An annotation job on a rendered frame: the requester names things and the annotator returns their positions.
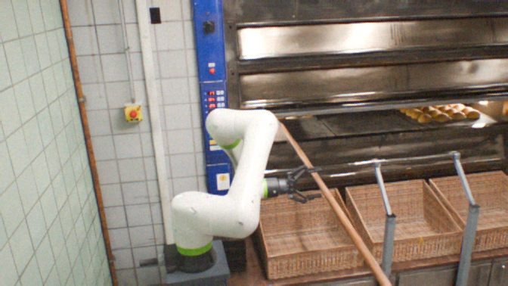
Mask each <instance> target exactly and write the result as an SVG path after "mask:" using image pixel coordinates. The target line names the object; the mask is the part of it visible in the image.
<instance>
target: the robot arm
mask: <svg viewBox="0 0 508 286"><path fill-rule="evenodd" d="M206 128H207V131H208V132H209V134H210V136H211V137H212V139H213V140H214V141H215V143H217V144H218V146H219V147H220V148H221V149H222V150H223V151H224V152H225V153H227V154H228V156H229V157H230V159H231V161H232V163H233V166H234V171H235V175H234V178H233V181H232V183H231V187H230V190H229V192H228V194H227V195H226V196H216V195H211V194H208V193H204V192H200V191H186V192H183V193H180V194H179V195H178V196H176V197H174V198H173V199H172V201H171V205H170V208H171V216H172V229H173V234H174V235H175V243H173V244H164V253H162V254H161V253H160V254H158V257H154V259H148V260H139V265H141V266H149V265H156V264H158V265H159V266H165V267H166V271H167V274H170V273H174V272H176V271H177V270H179V271H181V272H186V273H199V272H205V271H207V270H209V269H211V268H212V267H213V266H214V265H215V264H216V263H217V260H218V253H217V251H216V250H214V248H213V246H212V236H219V237H227V238H246V237H248V236H250V235H251V234H252V233H253V232H254V231H255V229H257V227H258V224H259V210H260V200H261V198H269V197H278V196H279V195H283V194H288V199H289V200H294V201H298V202H301V203H303V204H307V201H308V200H314V199H315V198H319V197H322V196H321V193H317V194H310V195H307V196H305V195H303V194H302V193H301V192H300V191H298V190H297V189H298V188H297V185H298V183H297V182H298V180H299V179H300V178H301V177H302V176H304V175H305V174H306V173H307V172H308V173H316V172H322V169H321V168H317V169H315V168H314V167H309V168H308V167H307V166H306V163H304V165H302V166H300V167H299V168H297V169H294V170H293V171H290V172H287V175H288V178H287V179H277V178H269V179H263V176H264V171H265V168H266V165H267V161H268V156H269V152H270V150H271V146H272V142H273V140H274V138H275V137H276V134H277V131H278V121H277V118H276V117H274V115H273V113H271V112H270V111H267V110H229V109H222V108H220V109H216V110H213V111H212V112H211V113H210V114H209V115H208V117H207V120H206ZM300 171H301V172H300ZM298 172H300V173H298ZM297 173H298V175H297V176H294V175H296V174H297ZM292 176H294V177H293V178H290V177H292ZM293 192H294V193H296V194H297V195H298V196H300V197H301V198H299V197H294V196H292V195H291V194H292V193H293ZM302 198H303V199H304V200H303V199H302Z"/></svg>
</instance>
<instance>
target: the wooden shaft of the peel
mask: <svg viewBox="0 0 508 286"><path fill-rule="evenodd" d="M280 127H281V129H282V130H283V131H284V133H286V136H287V138H288V139H289V140H290V142H291V144H292V146H293V147H294V149H296V151H297V153H298V154H299V156H300V158H301V160H302V162H303V163H306V166H307V167H308V168H309V167H312V165H311V163H310V162H309V160H308V158H307V157H306V156H305V155H304V153H303V152H302V150H301V148H300V147H299V146H298V143H297V142H296V140H294V138H293V137H292V136H291V133H290V131H289V130H288V128H287V127H286V126H285V125H284V123H280ZM311 176H312V178H313V179H314V180H315V181H316V183H317V185H318V187H319V188H320V190H321V191H322V193H323V194H324V197H325V198H326V199H327V200H328V202H329V203H330V206H331V207H332V209H333V211H334V213H335V214H336V216H338V218H339V220H340V222H341V223H342V224H343V227H344V229H345V230H346V231H347V233H348V234H349V235H350V238H351V239H352V240H353V242H354V244H355V246H356V247H357V249H358V251H360V253H361V255H362V256H363V258H364V260H365V262H366V263H367V265H368V266H369V268H370V270H371V272H372V273H373V274H374V275H375V277H376V279H377V281H378V282H379V284H380V286H392V284H391V283H390V281H389V280H388V279H387V277H386V275H385V274H383V271H382V270H381V268H380V267H379V266H378V264H377V263H376V261H375V259H374V258H373V256H372V254H371V253H370V252H369V251H368V249H367V247H366V246H365V244H364V242H363V241H362V240H361V238H360V236H359V235H358V234H357V232H356V231H355V230H354V228H353V227H352V224H351V223H350V222H349V220H348V218H346V217H345V214H344V213H343V211H342V210H341V208H340V207H339V205H338V203H337V202H336V201H335V200H334V198H333V196H332V195H331V193H330V191H329V190H328V188H327V187H326V185H324V183H323V182H322V180H321V178H320V177H319V175H318V173H311Z"/></svg>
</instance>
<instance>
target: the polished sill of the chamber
mask: <svg viewBox="0 0 508 286"><path fill-rule="evenodd" d="M505 129H508V124H506V123H503V122H501V123H483V124H473V125H464V126H446V127H436V128H427V129H409V130H398V131H390V132H371V133H361V134H352V135H342V136H333V137H323V138H304V139H294V140H296V142H297V143H298V146H299V147H300V148H313V147H323V146H332V145H341V144H351V143H360V142H369V141H387V140H396V139H406V138H423V137H432V136H442V135H459V134H469V132H474V133H478V132H487V131H495V130H505ZM286 149H294V147H293V146H292V144H291V142H290V140H284V141H273V142H272V146H271V150H270V151H276V150H286Z"/></svg>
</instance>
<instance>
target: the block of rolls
mask: <svg viewBox="0 0 508 286"><path fill-rule="evenodd" d="M397 110H400V111H401V112H404V113H405V114H406V115H407V116H410V117H411V118H412V119H418V121H419V122H420V123H428V122H431V120H432V118H435V121H437V122H445V121H448V120H449V117H451V119H452V120H463V119H464V118H465V116H466V117H467V118H471V119H475V118H479V117H480V116H481V115H480V113H479V112H478V111H476V110H473V109H472V108H471V107H464V106H463V105H462V104H449V105H439V106H428V107H418V108H415V107H408V108H398V109H397Z"/></svg>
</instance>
